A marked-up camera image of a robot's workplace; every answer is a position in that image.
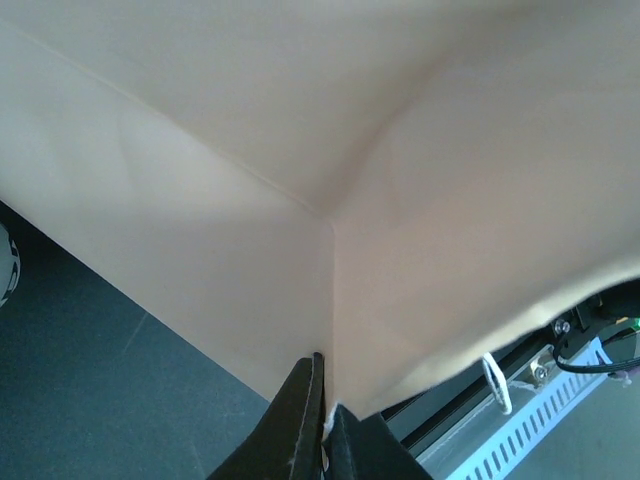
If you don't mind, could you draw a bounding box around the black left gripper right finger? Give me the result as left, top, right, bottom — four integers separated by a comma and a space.
323, 405, 432, 480

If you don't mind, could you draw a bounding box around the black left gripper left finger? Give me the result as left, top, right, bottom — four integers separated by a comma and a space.
209, 352, 325, 480

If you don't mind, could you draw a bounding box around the orange paper bag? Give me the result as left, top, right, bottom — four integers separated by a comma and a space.
1, 1, 639, 417

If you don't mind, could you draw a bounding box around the single white paper cup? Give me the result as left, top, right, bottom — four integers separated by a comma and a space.
0, 225, 21, 307

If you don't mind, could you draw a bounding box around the light blue cable duct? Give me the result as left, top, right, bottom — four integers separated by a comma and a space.
413, 346, 608, 479

